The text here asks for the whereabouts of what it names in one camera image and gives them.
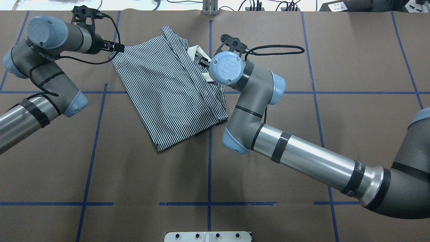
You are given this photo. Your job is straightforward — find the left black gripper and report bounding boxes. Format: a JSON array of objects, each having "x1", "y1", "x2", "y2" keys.
[{"x1": 91, "y1": 35, "x2": 125, "y2": 55}]

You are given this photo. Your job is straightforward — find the navy white striped polo shirt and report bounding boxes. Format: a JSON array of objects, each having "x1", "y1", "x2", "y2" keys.
[{"x1": 113, "y1": 26, "x2": 229, "y2": 152}]

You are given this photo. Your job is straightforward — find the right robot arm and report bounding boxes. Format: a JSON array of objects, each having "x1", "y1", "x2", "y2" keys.
[{"x1": 209, "y1": 51, "x2": 430, "y2": 219}]

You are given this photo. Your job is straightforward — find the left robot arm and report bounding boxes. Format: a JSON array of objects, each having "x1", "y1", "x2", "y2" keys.
[{"x1": 0, "y1": 13, "x2": 125, "y2": 154}]

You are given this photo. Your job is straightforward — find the black box with white label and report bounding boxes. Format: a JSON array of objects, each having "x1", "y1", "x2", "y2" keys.
[{"x1": 318, "y1": 0, "x2": 374, "y2": 12}]

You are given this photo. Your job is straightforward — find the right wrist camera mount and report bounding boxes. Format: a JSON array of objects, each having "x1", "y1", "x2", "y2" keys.
[{"x1": 216, "y1": 34, "x2": 248, "y2": 57}]

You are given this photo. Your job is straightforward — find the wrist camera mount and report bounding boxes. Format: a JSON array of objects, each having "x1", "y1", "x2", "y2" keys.
[
  {"x1": 71, "y1": 5, "x2": 105, "y2": 35},
  {"x1": 216, "y1": 34, "x2": 248, "y2": 57}
]

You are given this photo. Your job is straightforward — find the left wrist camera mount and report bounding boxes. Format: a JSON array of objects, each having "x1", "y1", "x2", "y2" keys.
[{"x1": 71, "y1": 5, "x2": 105, "y2": 35}]

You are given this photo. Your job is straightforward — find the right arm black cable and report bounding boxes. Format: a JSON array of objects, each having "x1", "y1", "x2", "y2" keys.
[{"x1": 247, "y1": 45, "x2": 305, "y2": 56}]

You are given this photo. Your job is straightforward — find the aluminium frame post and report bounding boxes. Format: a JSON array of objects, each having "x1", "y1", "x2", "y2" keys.
[{"x1": 201, "y1": 0, "x2": 219, "y2": 16}]

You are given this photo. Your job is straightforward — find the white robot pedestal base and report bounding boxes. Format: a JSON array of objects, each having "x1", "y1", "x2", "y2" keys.
[{"x1": 164, "y1": 231, "x2": 254, "y2": 242}]

